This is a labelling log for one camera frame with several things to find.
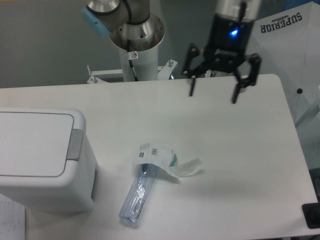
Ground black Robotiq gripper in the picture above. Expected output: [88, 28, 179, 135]
[182, 14, 262, 104]

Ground white push-lid trash can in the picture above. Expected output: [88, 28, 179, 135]
[0, 107, 99, 213]

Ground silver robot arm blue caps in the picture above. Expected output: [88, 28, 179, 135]
[82, 0, 262, 103]

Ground white umbrella with Superior text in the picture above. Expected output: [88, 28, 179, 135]
[247, 1, 320, 122]

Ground white paper wrapper with label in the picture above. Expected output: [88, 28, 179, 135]
[128, 142, 204, 184]

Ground clear plastic tube packaging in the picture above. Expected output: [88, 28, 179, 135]
[118, 163, 160, 225]

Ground black device at table corner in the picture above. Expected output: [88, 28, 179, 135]
[302, 202, 320, 229]

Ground printed paper sheet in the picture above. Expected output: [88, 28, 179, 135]
[0, 194, 26, 240]

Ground black cable on pedestal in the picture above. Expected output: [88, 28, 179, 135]
[126, 39, 140, 82]

